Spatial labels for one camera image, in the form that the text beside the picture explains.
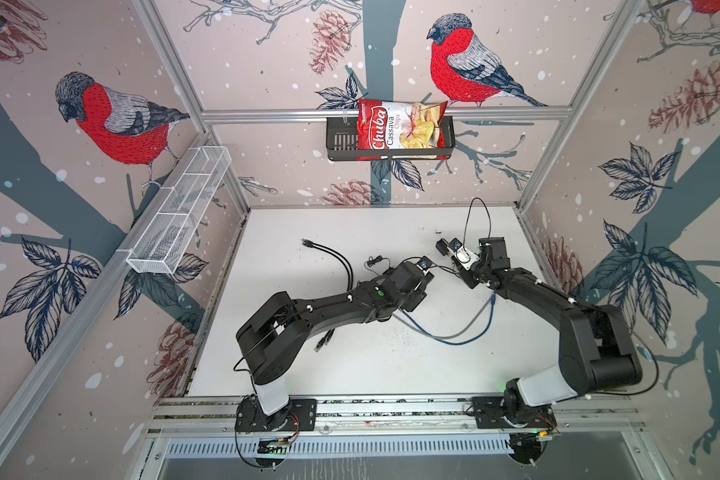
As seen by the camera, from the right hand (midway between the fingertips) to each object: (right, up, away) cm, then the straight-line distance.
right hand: (464, 265), depth 94 cm
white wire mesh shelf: (-82, +9, -21) cm, 86 cm away
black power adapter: (-6, +7, -11) cm, 15 cm away
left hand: (-17, -5, -9) cm, 20 cm away
